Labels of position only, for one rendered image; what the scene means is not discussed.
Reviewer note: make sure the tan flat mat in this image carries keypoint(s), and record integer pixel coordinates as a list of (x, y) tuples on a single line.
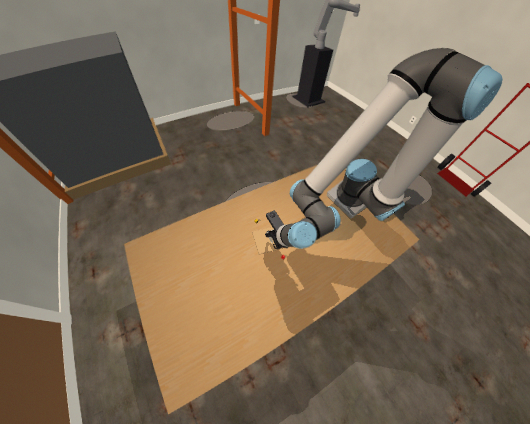
[(263, 243)]

